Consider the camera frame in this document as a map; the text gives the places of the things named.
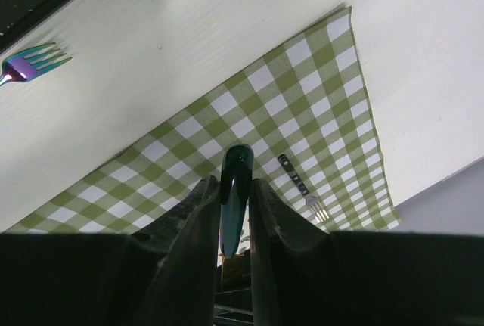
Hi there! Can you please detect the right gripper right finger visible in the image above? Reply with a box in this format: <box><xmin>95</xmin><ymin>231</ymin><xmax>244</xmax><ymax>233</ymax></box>
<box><xmin>249</xmin><ymin>179</ymin><xmax>483</xmax><ymax>325</ymax></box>

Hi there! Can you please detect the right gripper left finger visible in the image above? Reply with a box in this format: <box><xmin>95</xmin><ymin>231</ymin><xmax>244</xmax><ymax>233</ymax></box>
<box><xmin>1</xmin><ymin>175</ymin><xmax>220</xmax><ymax>325</ymax></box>

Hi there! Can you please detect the silver fork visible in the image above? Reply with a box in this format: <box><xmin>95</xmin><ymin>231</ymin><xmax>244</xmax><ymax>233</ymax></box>
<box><xmin>278</xmin><ymin>154</ymin><xmax>330</xmax><ymax>223</ymax></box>

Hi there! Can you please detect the green handled knife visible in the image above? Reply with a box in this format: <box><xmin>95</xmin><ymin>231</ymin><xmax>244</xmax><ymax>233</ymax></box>
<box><xmin>220</xmin><ymin>144</ymin><xmax>254</xmax><ymax>257</ymax></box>

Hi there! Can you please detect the green white checkered tablecloth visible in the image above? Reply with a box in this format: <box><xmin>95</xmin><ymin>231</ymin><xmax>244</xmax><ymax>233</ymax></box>
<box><xmin>12</xmin><ymin>8</ymin><xmax>399</xmax><ymax>234</ymax></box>

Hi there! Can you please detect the iridescent rainbow fork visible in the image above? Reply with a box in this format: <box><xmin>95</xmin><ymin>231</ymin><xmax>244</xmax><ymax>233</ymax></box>
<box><xmin>1</xmin><ymin>42</ymin><xmax>72</xmax><ymax>85</ymax></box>

